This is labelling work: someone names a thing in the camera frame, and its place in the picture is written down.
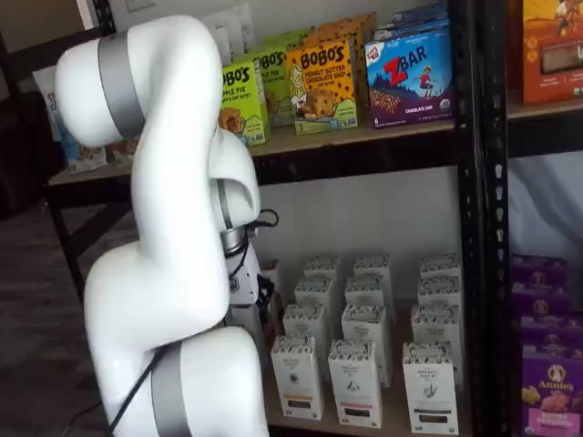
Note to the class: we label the dark brown furniture piece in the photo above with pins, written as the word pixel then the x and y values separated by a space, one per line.
pixel 23 159

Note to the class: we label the green Bobo's apple pie box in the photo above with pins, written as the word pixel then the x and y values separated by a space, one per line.
pixel 275 86
pixel 246 104

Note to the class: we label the black metal shelf rack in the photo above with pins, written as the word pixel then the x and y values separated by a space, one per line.
pixel 467 227
pixel 496 227

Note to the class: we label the white granola bag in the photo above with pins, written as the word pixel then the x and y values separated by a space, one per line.
pixel 224 45
pixel 241 27

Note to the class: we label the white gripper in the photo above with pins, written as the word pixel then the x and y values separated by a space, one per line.
pixel 248 282

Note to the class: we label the white box black strip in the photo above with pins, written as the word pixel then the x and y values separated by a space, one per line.
pixel 439 291
pixel 430 391
pixel 437 325
pixel 439 266

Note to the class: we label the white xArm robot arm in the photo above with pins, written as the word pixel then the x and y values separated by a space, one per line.
pixel 173 136

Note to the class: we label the white wall switch plate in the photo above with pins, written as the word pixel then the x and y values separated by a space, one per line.
pixel 141 4

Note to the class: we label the blue Zbar box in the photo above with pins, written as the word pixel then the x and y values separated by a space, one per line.
pixel 410 31
pixel 410 82
pixel 419 13

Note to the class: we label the white box yellow strip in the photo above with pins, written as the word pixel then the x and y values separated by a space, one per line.
pixel 304 321
pixel 296 373
pixel 316 291
pixel 322 266

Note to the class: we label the white box pink strip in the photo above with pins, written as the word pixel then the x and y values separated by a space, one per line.
pixel 371 265
pixel 366 323
pixel 355 387
pixel 369 289

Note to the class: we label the purple Annie's box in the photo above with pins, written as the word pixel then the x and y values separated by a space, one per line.
pixel 537 271
pixel 551 337
pixel 539 300
pixel 553 396

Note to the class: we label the orange snack box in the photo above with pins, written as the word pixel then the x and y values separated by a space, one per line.
pixel 551 54

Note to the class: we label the blue label granola bag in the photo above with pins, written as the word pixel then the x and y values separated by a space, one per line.
pixel 49 104

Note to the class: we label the yellow Bobo's peanut butter box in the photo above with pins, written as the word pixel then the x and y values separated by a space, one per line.
pixel 358 77
pixel 370 54
pixel 321 86

